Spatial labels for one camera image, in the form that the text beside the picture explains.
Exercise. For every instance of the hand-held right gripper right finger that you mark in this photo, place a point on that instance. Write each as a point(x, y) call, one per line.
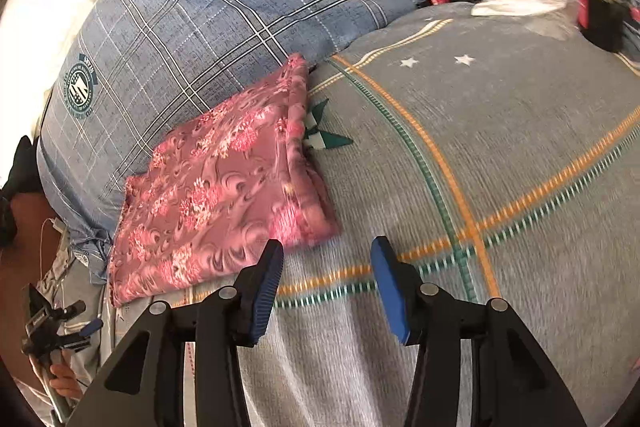
point(392, 297)

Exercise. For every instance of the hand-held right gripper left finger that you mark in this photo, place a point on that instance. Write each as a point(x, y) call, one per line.
point(262, 302)

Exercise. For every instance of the person's left hand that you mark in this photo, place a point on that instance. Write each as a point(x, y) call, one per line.
point(67, 379)

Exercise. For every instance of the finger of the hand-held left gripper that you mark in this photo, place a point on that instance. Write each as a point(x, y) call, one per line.
point(90, 328)
point(72, 308)

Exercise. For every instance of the pink floral shirt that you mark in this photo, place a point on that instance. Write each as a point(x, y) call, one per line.
point(210, 197)

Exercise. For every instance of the dark cloth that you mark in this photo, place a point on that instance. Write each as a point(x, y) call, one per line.
point(22, 167)

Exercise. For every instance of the light grey patterned cloth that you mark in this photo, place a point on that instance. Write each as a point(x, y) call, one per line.
point(80, 277)

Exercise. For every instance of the grey checked bed sheet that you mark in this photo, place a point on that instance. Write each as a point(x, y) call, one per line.
point(500, 157)

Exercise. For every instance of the white plastic bag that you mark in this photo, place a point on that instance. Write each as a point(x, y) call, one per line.
point(515, 2)

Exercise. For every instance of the blue plaid quilt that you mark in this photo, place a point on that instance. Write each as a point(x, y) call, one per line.
point(200, 7)

